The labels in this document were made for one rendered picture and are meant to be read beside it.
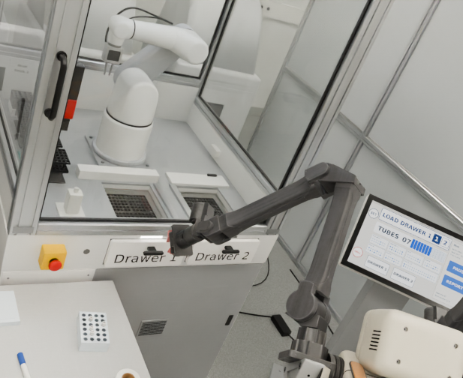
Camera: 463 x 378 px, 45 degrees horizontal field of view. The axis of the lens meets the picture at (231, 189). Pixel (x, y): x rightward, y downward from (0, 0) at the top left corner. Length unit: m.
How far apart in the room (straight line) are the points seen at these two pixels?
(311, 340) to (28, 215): 0.91
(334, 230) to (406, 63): 2.01
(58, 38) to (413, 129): 2.21
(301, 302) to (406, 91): 2.11
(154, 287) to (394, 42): 2.06
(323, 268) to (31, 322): 0.89
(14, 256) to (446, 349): 1.25
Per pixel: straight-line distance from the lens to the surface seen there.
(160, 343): 2.41
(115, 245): 1.89
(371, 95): 3.48
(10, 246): 1.82
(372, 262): 2.26
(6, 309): 1.81
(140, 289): 2.11
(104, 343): 1.74
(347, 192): 1.49
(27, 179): 1.69
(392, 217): 2.31
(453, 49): 3.17
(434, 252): 2.34
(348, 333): 2.55
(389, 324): 1.32
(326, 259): 1.43
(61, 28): 1.48
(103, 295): 1.94
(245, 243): 2.14
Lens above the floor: 2.06
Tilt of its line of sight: 28 degrees down
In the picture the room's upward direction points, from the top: 23 degrees clockwise
